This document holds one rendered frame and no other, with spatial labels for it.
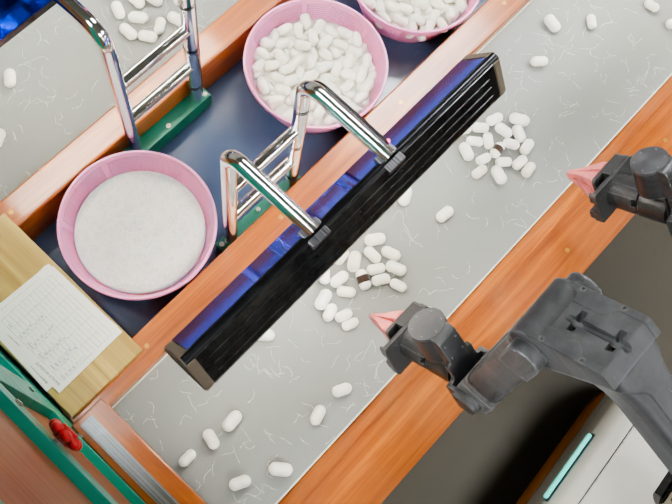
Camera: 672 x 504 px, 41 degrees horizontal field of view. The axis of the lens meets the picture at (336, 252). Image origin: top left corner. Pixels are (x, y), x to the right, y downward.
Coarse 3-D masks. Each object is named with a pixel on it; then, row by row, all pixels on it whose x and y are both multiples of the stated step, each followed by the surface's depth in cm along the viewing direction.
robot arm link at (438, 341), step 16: (416, 320) 127; (432, 320) 126; (416, 336) 125; (432, 336) 124; (448, 336) 124; (432, 352) 126; (448, 352) 124; (464, 352) 126; (480, 352) 129; (448, 368) 125; (464, 368) 128; (448, 384) 127; (464, 400) 125
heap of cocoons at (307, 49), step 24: (288, 24) 167; (312, 24) 168; (336, 24) 170; (264, 48) 166; (288, 48) 167; (312, 48) 167; (336, 48) 168; (360, 48) 168; (264, 72) 165; (288, 72) 165; (312, 72) 164; (336, 72) 165; (360, 72) 165; (264, 96) 164; (288, 96) 164; (360, 96) 164; (312, 120) 162
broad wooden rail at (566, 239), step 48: (624, 144) 165; (576, 192) 161; (528, 240) 158; (576, 240) 158; (480, 288) 155; (528, 288) 154; (480, 336) 151; (432, 384) 148; (384, 432) 144; (432, 432) 145; (336, 480) 141; (384, 480) 142
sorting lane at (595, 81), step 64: (576, 0) 175; (640, 0) 177; (512, 64) 170; (576, 64) 171; (640, 64) 173; (576, 128) 167; (448, 192) 161; (512, 192) 162; (448, 256) 157; (320, 320) 151; (192, 384) 146; (256, 384) 147; (320, 384) 148; (384, 384) 149; (192, 448) 143; (256, 448) 144; (320, 448) 145
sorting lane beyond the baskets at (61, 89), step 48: (96, 0) 164; (144, 0) 165; (0, 48) 160; (48, 48) 161; (96, 48) 162; (144, 48) 163; (0, 96) 157; (48, 96) 158; (96, 96) 159; (48, 144) 155; (0, 192) 152
